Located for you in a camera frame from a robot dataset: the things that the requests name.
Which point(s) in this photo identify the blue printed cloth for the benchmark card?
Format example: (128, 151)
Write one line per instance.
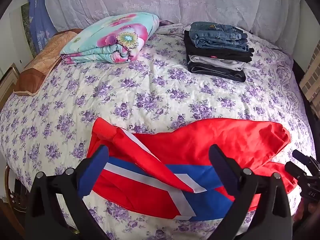
(40, 22)

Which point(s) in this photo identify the wooden bed frame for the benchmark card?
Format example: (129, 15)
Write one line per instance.
(12, 197)

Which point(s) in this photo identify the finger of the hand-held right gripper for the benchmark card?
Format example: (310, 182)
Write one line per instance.
(303, 157)
(295, 171)

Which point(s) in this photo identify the purple floral bedspread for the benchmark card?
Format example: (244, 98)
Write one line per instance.
(150, 92)

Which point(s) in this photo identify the brown pillow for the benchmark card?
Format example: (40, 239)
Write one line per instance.
(37, 65)

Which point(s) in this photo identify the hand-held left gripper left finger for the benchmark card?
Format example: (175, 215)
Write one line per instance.
(93, 172)

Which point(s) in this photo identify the folded grey pants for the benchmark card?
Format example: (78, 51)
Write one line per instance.
(215, 63)

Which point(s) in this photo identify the folded blue jeans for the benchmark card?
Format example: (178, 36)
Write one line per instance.
(217, 33)

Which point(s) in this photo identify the folded floral blanket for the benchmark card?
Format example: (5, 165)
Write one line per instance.
(112, 37)

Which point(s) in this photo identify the person's right hand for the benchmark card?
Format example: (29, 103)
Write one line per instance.
(310, 210)

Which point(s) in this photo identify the folded black pants white stripe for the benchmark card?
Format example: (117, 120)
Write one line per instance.
(217, 73)

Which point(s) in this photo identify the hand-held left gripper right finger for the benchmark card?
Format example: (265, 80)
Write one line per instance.
(225, 173)

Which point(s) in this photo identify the white lace cloth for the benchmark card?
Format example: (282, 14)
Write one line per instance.
(175, 0)

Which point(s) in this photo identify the red blue white jacket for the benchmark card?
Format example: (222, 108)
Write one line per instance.
(225, 135)

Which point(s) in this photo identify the beige brick-patterned panel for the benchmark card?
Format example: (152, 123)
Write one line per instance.
(311, 80)

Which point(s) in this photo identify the folded black pants red tag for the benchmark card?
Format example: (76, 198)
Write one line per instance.
(225, 53)

